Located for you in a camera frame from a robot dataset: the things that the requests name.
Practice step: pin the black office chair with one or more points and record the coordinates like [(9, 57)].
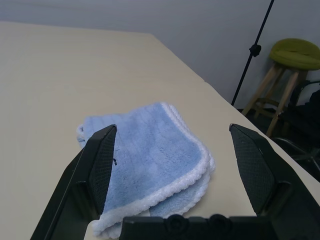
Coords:
[(302, 112)]

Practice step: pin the blue towel with white trim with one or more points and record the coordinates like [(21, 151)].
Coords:
[(155, 155)]

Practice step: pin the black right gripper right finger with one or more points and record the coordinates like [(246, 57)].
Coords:
[(270, 175)]

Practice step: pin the wooden stool with green cushion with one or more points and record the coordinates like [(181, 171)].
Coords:
[(295, 52)]

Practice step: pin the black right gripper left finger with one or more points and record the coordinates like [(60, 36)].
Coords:
[(85, 175)]

